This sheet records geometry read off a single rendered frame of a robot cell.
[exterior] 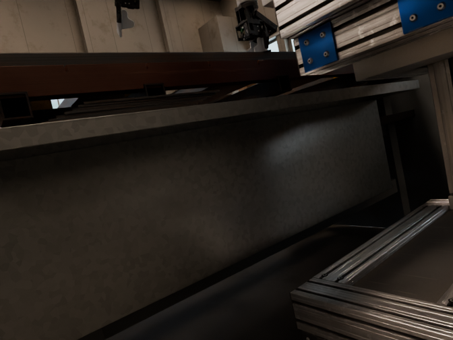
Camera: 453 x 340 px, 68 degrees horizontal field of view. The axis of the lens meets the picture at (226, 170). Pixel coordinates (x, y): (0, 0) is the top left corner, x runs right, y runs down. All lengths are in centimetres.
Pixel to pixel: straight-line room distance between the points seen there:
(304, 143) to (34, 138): 76
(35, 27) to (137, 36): 287
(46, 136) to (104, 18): 1110
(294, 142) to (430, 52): 42
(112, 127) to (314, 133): 71
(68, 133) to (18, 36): 1017
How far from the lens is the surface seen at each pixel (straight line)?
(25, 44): 1066
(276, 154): 97
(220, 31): 1222
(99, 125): 56
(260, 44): 130
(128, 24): 133
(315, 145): 111
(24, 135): 54
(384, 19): 77
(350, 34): 80
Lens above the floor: 59
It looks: 4 degrees down
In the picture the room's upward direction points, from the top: 12 degrees counter-clockwise
